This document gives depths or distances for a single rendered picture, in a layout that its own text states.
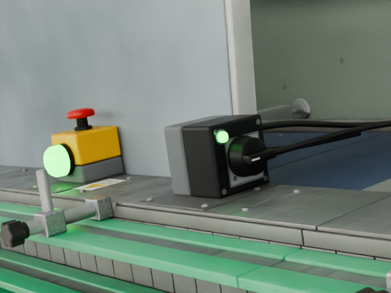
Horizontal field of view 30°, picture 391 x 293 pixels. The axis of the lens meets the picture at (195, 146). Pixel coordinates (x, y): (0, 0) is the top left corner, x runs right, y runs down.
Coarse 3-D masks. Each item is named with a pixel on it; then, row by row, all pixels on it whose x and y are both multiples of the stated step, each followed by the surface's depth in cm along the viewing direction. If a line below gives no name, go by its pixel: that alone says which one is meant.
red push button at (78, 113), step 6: (84, 108) 103; (90, 108) 103; (72, 114) 101; (78, 114) 101; (84, 114) 101; (90, 114) 102; (78, 120) 102; (84, 120) 102; (78, 126) 103; (84, 126) 102
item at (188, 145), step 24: (192, 120) 84; (216, 120) 80; (240, 120) 79; (168, 144) 82; (192, 144) 79; (216, 144) 77; (192, 168) 79; (216, 168) 77; (192, 192) 80; (216, 192) 77
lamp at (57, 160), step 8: (64, 144) 100; (48, 152) 99; (56, 152) 99; (64, 152) 99; (72, 152) 100; (48, 160) 99; (56, 160) 98; (64, 160) 99; (72, 160) 100; (48, 168) 100; (56, 168) 99; (64, 168) 99; (72, 168) 100; (56, 176) 100
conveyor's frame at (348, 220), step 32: (0, 192) 107; (32, 192) 100; (64, 192) 95; (96, 192) 92; (128, 192) 89; (160, 192) 86; (288, 192) 76; (320, 192) 74; (352, 192) 72; (384, 192) 70; (192, 224) 74; (224, 224) 70; (256, 224) 67; (288, 224) 64; (320, 224) 62; (352, 224) 61; (384, 224) 59; (384, 256) 57
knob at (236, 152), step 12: (240, 144) 77; (252, 144) 77; (264, 144) 78; (228, 156) 77; (240, 156) 76; (252, 156) 75; (264, 156) 76; (276, 156) 78; (240, 168) 77; (252, 168) 77; (264, 168) 78
